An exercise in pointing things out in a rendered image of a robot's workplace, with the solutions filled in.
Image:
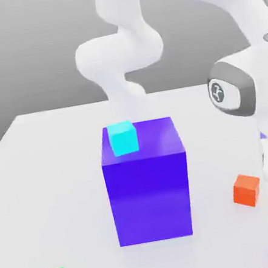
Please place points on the large purple box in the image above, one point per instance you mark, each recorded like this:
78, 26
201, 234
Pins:
149, 195

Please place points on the small orange cube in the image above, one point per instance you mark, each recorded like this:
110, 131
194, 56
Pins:
245, 191

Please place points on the small cyan cube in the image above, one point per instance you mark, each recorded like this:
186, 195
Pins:
123, 139

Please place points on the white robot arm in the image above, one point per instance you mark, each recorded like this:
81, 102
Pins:
120, 52

